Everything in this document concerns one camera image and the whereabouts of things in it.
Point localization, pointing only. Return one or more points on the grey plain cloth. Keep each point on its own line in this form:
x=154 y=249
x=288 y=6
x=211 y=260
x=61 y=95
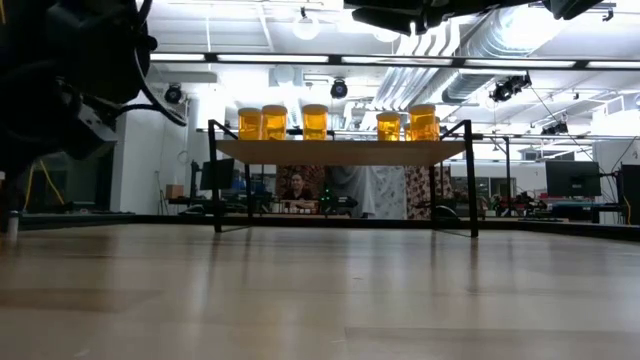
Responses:
x=355 y=190

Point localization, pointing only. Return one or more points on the brown cardboard box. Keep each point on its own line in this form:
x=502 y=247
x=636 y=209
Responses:
x=174 y=192

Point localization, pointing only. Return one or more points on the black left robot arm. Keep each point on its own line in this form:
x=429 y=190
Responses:
x=60 y=75

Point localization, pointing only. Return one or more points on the silver ventilation duct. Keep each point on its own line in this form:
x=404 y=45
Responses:
x=470 y=82

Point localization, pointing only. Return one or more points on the floral patterned cloth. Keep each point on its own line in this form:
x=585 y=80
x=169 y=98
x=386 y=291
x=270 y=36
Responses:
x=420 y=192

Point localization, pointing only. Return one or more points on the orange pill bottle white lid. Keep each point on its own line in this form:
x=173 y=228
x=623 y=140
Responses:
x=274 y=125
x=315 y=125
x=388 y=129
x=249 y=127

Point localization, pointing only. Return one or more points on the black background robot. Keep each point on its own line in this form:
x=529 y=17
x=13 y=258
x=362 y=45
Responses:
x=332 y=202

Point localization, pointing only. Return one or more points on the white patterned cloth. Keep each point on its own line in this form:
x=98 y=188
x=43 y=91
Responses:
x=390 y=192

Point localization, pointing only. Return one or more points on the person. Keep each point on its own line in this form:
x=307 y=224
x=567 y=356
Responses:
x=298 y=192

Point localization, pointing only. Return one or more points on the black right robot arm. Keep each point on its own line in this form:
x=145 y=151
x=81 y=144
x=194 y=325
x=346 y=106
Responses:
x=390 y=17

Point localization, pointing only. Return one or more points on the black aluminium table frame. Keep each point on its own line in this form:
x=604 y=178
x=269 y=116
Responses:
x=100 y=220

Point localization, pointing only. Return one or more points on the round white ceiling lamp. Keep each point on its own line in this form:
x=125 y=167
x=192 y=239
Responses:
x=306 y=26

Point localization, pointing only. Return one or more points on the orange bottle multicoloured pills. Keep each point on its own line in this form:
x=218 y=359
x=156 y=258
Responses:
x=422 y=125

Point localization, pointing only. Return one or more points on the black monitor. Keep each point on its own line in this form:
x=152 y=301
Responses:
x=572 y=178
x=631 y=195
x=220 y=175

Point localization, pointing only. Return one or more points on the black ceiling camera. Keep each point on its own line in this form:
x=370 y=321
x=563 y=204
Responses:
x=507 y=89
x=173 y=94
x=338 y=89
x=555 y=129

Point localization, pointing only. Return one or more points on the wooden shelf black metal frame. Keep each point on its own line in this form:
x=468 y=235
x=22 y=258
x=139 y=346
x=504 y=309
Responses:
x=340 y=152

